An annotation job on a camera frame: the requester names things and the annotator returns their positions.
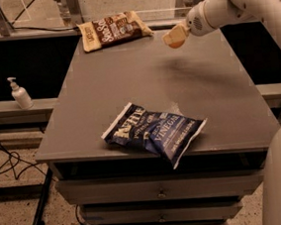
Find grey drawer cabinet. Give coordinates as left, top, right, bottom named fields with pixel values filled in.
left=37, top=32, right=279, bottom=225

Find black metal leg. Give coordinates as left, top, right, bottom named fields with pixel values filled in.
left=32, top=169, right=53, bottom=225

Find blue Kettle chip bag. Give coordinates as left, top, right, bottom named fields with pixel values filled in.
left=101, top=102, right=206, bottom=169

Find black cables on floor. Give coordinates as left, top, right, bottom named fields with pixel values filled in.
left=0, top=108, right=48, bottom=182

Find orange fruit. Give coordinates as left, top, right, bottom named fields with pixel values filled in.
left=169, top=40, right=185, bottom=49

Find metal railing frame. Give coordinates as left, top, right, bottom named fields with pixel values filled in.
left=0, top=0, right=202, bottom=41

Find brown chip bag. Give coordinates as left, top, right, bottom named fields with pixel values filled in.
left=78, top=11, right=153, bottom=53

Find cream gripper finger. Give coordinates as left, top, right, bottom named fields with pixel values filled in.
left=162, top=23, right=190, bottom=46

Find white pump bottle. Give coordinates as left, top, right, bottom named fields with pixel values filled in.
left=7, top=77, right=34, bottom=110

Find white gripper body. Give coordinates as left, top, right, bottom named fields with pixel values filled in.
left=186, top=2, right=214, bottom=37

